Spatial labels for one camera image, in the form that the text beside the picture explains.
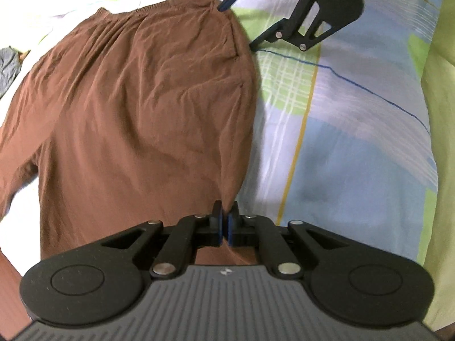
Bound brown pants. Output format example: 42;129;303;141
0;0;258;267

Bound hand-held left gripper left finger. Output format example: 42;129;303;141
101;201;224;278

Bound blue green plaid sheet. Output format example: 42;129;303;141
0;0;449;268

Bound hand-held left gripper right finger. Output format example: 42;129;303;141
227;202;351;278

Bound grey plaid garment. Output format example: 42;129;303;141
0;46;22;97

